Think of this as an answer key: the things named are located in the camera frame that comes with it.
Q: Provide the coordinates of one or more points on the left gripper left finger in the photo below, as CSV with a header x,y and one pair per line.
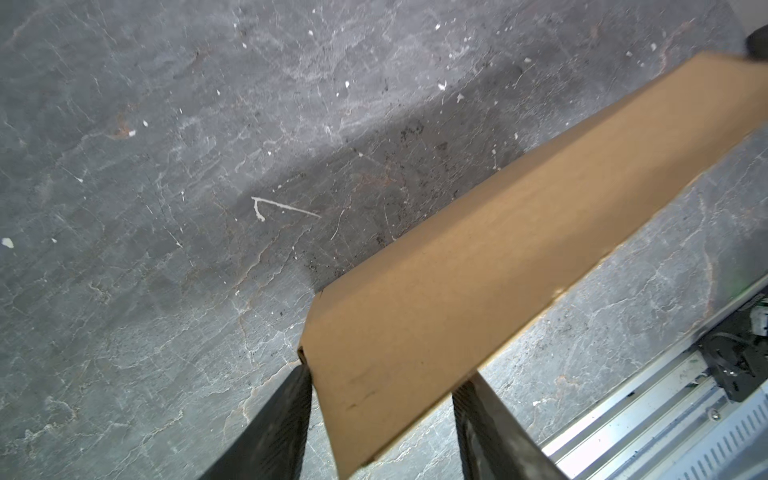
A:
x,y
273,444

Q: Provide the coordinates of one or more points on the aluminium mounting rail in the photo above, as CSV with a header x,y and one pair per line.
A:
x,y
655,416

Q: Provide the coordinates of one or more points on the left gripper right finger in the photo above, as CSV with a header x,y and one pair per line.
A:
x,y
492,444

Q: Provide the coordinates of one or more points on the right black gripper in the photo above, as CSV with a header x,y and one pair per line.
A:
x,y
756,44

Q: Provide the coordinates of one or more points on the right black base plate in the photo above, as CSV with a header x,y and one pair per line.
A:
x,y
735,350

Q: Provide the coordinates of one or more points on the brown cardboard box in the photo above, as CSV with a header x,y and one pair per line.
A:
x,y
388,340

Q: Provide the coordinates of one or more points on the white cable duct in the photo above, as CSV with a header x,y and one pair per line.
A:
x,y
724,444

